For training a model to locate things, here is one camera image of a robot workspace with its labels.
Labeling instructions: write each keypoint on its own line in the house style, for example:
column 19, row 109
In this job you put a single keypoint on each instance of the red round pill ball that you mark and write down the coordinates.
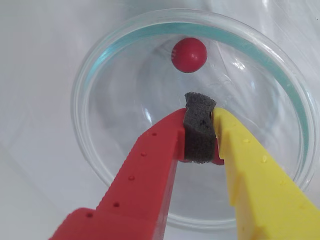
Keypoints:
column 219, row 162
column 189, row 55

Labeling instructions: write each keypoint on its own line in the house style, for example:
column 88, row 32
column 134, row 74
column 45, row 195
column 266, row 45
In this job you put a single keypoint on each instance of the clear glass bowl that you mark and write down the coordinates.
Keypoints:
column 140, row 100

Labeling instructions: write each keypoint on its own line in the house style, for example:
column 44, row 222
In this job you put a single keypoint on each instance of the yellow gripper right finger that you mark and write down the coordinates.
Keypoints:
column 262, row 190

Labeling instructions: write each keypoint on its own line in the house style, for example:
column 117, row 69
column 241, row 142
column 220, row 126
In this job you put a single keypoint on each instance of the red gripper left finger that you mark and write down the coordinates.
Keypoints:
column 140, row 180

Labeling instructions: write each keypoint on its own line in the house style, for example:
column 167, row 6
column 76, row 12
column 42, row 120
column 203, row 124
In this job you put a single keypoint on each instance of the white table cloth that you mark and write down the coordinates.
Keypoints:
column 25, row 75

